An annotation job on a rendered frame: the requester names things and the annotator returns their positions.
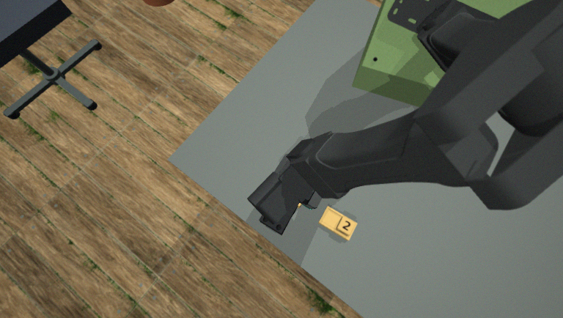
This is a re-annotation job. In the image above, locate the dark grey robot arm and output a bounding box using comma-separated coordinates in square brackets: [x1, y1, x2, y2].
[247, 0, 563, 235]

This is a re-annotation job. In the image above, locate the tan wooden tray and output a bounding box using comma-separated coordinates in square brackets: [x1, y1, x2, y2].
[319, 206, 357, 240]

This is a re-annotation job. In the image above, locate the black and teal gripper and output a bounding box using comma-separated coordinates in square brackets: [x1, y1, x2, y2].
[274, 154, 322, 210]

